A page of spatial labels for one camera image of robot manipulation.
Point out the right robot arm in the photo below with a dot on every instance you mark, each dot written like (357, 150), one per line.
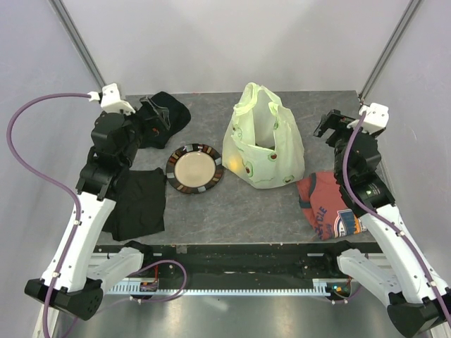
(416, 298)

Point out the black cloth front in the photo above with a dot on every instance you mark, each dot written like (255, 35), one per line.
(139, 210)

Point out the patterned round plate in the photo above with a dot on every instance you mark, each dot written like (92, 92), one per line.
(194, 168)

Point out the light green plastic bag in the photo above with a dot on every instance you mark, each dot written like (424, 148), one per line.
(265, 135)

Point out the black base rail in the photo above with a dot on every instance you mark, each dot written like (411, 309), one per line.
(305, 261)

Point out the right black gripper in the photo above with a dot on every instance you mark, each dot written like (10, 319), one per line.
(336, 120)

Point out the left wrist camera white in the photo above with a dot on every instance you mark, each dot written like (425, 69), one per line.
(111, 101)

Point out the red printed t-shirt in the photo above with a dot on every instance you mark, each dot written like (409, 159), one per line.
(321, 203)

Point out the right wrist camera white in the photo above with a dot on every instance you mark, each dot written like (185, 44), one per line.
(376, 117)

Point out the grey cable duct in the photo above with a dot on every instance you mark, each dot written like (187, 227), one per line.
(135, 287)

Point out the black cloth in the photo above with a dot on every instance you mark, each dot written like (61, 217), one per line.
(139, 210)
(179, 116)

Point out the right aluminium frame post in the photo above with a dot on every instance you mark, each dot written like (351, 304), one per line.
(389, 48)

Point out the yellow lemon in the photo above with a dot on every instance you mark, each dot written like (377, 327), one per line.
(235, 164)

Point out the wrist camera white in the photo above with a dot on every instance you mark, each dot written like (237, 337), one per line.
(111, 101)
(376, 117)

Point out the aluminium frame post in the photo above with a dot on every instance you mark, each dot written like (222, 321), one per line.
(389, 48)
(76, 38)

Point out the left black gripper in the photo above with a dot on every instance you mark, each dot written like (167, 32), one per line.
(159, 122)

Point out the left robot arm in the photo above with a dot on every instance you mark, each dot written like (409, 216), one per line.
(113, 206)

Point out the black cloth back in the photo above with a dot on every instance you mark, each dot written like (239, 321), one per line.
(179, 116)

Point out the left aluminium frame post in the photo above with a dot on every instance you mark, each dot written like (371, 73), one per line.
(76, 38)

